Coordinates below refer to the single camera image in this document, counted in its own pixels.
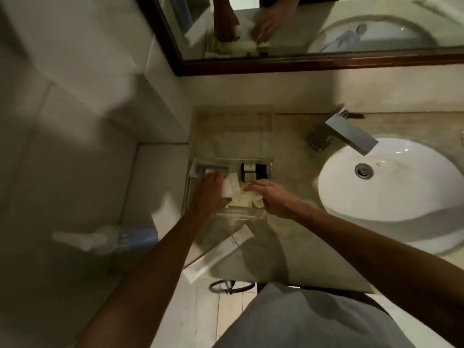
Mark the person's right hand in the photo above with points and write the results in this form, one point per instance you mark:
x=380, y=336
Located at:
x=277, y=201

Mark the person's left hand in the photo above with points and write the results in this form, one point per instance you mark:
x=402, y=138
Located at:
x=208, y=195

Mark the small square white packet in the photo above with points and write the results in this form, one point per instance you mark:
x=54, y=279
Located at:
x=230, y=186

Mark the clear packet with dark comb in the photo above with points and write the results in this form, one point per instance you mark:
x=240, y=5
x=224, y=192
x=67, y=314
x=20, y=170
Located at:
x=210, y=168

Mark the long cream striped packet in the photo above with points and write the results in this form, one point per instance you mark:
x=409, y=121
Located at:
x=239, y=202

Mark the small dark toiletry bottle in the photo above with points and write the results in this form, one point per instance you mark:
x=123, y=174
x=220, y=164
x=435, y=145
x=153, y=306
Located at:
x=254, y=176
x=253, y=167

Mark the transparent tray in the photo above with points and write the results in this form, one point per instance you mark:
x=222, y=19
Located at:
x=217, y=141

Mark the long white toothbrush packet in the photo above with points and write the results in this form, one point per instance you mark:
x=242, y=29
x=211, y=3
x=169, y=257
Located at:
x=217, y=255

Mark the person's left forearm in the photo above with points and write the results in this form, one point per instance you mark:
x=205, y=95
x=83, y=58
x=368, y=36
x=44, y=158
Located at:
x=145, y=282

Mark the person's right forearm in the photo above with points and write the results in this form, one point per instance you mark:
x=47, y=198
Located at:
x=380, y=257

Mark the person's grey shirt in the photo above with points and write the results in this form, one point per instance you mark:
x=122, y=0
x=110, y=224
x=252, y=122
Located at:
x=308, y=322

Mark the chrome square faucet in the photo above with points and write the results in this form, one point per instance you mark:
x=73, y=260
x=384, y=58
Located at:
x=348, y=132

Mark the blue spray bottle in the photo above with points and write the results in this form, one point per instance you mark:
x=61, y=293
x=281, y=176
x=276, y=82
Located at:
x=105, y=239

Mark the white sink basin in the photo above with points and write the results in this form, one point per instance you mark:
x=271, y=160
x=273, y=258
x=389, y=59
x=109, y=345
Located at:
x=398, y=192

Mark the wooden framed mirror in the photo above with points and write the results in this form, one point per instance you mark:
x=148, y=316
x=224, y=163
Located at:
x=326, y=18

